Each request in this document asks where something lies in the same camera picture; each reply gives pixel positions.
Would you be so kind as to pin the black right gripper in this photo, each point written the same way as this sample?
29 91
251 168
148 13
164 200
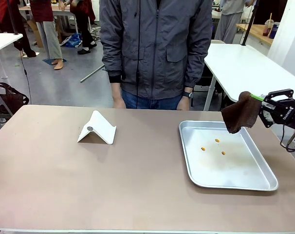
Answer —
285 112

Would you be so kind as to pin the dark brown cloth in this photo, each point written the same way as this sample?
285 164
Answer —
242 113

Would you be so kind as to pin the person's right forearm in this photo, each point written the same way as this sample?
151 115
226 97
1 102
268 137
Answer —
112 65

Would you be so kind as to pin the person's left forearm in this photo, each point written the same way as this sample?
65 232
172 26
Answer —
198 65

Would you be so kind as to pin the person's left hand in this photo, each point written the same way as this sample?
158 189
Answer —
184 104

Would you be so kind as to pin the person's right hand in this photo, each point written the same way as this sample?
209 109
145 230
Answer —
118 100

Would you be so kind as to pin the large white table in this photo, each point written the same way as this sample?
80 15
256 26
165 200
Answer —
242 68

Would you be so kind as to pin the silver metal tray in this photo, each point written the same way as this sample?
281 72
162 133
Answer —
225 161

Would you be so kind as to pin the wooden top table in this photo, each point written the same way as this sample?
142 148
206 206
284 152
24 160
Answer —
257 33

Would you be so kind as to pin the blue cup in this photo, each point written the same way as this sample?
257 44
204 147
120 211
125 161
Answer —
274 30

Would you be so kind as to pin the plastic cup with red drink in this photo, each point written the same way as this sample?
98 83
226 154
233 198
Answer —
268 26

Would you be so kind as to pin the black pole at wooden table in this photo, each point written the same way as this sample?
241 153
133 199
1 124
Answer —
248 24

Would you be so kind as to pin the black wrist watch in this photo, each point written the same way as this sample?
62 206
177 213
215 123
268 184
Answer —
188 95

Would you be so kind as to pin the bystander in grey clothes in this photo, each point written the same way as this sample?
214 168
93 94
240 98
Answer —
229 22

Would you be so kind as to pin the person in grey jacket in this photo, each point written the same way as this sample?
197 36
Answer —
154 48

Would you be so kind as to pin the white folded stand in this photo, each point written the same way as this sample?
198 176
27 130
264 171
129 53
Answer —
100 129

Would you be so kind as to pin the long thin rod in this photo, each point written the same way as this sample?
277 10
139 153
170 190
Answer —
92 73

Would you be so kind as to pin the bystander in black trousers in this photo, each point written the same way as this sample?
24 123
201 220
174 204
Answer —
85 31

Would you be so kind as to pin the blue plastic bag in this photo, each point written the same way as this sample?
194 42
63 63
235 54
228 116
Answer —
72 40

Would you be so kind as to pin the bystander in grey trousers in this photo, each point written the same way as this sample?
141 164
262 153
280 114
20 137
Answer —
50 36

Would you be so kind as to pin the cardboard box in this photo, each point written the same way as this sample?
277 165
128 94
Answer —
36 33

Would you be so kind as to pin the bystander in red apron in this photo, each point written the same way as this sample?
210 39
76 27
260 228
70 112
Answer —
21 36

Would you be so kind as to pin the black bag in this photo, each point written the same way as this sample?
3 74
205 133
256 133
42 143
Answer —
11 98

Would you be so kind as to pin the black pole at white table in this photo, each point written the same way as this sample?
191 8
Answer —
13 17

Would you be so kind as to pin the small white table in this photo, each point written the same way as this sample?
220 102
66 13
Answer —
1 41

